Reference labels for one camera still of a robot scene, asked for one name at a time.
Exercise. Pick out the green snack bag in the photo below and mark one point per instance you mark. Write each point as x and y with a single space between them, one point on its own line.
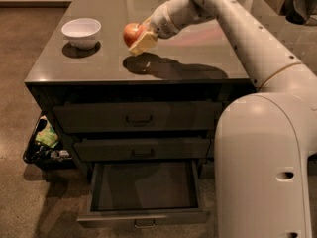
47 136

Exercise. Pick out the open bottom left drawer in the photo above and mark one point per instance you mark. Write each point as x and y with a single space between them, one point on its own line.
144 195

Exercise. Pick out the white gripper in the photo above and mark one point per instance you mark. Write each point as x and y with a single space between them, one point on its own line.
160 23

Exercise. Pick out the top left drawer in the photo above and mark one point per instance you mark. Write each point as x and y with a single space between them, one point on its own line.
137 116

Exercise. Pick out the dark faceted vase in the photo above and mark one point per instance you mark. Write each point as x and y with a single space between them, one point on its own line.
299 11

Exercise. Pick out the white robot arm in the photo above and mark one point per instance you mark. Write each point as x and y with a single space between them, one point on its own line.
263 140

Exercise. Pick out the middle left drawer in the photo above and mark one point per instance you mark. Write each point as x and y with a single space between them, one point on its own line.
141 149

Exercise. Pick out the white bowl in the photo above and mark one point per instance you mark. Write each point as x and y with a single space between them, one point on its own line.
82 33

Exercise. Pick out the grey cabinet frame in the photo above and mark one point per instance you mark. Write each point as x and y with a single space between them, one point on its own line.
48 95

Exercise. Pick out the black bin with items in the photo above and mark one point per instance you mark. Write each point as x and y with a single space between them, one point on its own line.
44 157

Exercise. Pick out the red apple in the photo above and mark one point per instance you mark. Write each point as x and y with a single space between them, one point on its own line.
131 32

